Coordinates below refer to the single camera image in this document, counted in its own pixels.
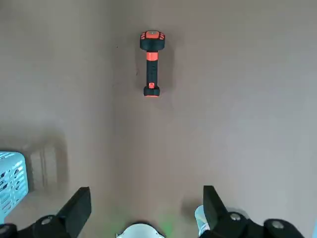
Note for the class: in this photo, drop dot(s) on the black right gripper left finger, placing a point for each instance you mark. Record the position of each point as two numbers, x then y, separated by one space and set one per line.
71 213

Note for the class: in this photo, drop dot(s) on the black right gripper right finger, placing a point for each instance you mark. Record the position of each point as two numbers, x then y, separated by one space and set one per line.
218 215

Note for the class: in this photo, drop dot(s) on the orange black barcode scanner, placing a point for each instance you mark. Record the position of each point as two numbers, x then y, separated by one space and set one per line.
152 64

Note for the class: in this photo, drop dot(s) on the blue plastic basket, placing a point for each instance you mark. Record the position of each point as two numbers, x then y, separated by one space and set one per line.
12 183

